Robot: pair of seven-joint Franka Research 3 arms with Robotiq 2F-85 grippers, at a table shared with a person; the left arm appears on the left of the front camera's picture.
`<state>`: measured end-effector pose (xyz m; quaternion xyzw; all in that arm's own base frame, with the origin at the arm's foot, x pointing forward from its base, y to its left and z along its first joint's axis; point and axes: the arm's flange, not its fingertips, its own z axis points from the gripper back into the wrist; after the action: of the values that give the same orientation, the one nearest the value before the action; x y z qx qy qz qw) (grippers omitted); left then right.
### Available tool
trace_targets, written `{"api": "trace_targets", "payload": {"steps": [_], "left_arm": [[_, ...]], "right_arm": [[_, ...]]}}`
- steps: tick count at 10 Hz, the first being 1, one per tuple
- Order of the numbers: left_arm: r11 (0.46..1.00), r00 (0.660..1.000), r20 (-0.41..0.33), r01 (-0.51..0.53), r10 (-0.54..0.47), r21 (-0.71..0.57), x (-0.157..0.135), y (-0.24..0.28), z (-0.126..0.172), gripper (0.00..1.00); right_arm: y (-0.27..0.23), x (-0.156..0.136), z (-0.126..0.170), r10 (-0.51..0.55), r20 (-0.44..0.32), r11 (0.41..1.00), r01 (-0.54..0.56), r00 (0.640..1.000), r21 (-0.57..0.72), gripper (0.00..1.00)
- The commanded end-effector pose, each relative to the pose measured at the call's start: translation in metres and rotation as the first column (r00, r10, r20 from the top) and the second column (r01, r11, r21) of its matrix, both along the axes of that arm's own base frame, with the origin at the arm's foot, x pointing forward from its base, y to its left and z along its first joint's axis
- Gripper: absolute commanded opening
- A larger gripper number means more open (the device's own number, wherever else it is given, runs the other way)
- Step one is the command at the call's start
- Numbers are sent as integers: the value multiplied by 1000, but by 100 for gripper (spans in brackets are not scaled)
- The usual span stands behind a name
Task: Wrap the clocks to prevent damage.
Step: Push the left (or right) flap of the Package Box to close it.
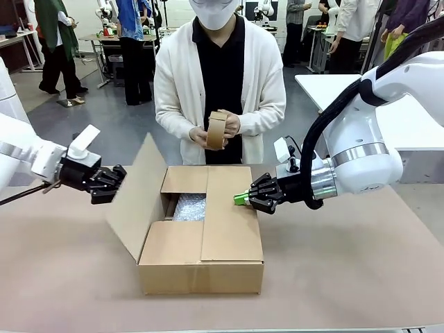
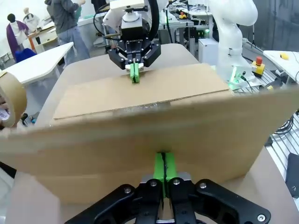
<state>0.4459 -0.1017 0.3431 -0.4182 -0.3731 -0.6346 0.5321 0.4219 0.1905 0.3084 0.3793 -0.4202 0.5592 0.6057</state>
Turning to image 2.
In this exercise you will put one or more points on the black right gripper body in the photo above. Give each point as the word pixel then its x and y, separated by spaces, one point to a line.
pixel 133 47

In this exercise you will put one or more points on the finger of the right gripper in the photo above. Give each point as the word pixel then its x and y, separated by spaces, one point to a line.
pixel 116 57
pixel 153 54

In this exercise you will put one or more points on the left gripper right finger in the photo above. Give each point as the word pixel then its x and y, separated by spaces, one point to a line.
pixel 205 200

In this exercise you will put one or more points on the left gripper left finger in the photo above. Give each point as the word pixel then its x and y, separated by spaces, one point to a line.
pixel 144 198

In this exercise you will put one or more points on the brown cardboard box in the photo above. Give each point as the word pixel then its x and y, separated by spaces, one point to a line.
pixel 140 130

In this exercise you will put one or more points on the brown packing tape roll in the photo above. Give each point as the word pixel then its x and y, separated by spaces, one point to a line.
pixel 16 95

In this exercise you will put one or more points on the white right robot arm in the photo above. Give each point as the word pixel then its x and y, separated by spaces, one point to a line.
pixel 229 35

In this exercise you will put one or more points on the white cabinet box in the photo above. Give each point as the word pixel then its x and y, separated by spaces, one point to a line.
pixel 208 52

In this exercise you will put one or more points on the person in grey hoodie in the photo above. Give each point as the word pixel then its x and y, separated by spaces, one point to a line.
pixel 66 23

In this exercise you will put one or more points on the long white table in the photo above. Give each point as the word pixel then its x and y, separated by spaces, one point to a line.
pixel 39 63

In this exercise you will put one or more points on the blue cloth object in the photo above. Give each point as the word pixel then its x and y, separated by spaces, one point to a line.
pixel 25 54

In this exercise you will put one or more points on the black flat device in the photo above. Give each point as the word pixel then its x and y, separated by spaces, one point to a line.
pixel 294 177

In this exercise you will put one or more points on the mannequin with white shirt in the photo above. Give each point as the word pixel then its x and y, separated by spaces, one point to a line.
pixel 31 21

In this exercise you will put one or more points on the mannequin with purple garment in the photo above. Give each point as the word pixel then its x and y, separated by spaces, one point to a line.
pixel 14 32

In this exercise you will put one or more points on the red emergency stop yellow box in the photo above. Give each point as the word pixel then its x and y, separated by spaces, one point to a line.
pixel 258 66

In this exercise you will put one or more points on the white table with yellow button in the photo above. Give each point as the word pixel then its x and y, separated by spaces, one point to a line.
pixel 287 64

